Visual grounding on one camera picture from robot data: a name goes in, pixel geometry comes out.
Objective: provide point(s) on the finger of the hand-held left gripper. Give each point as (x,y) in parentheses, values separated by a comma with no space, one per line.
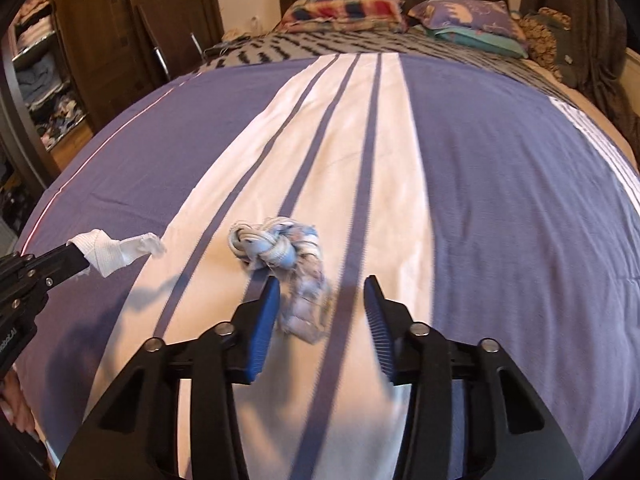
(55,262)

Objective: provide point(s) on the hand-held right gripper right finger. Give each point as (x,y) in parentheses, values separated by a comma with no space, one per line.
(380,330)

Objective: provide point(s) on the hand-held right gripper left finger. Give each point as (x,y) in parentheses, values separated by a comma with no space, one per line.
(260,330)

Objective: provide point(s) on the white cloth strip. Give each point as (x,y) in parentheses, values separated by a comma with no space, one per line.
(110,252)

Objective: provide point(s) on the knotted blue white cloth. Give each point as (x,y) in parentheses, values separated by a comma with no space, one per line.
(272,245)

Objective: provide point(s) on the blue white striped blanket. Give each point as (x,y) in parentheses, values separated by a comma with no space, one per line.
(500,210)

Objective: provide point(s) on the stack of folded clothes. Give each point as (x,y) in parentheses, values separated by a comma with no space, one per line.
(40,70)

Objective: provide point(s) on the dark wooden wardrobe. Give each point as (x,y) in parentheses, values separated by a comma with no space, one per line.
(100,35)

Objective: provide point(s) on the grey black patterned bed sheet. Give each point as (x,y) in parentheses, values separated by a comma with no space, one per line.
(310,42)

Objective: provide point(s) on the teal pillow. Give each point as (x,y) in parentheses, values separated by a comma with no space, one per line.
(490,42)

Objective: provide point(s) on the plaid pillow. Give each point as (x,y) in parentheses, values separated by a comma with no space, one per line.
(340,10)

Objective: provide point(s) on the purple printed pillow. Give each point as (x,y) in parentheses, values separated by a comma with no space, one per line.
(465,15)

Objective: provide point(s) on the dark green cushion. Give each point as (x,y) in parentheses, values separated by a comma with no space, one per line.
(567,55)

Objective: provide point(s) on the brown circle-print cushion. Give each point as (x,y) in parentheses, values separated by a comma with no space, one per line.
(540,35)

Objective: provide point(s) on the brown curtain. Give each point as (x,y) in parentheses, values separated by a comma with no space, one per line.
(590,10)

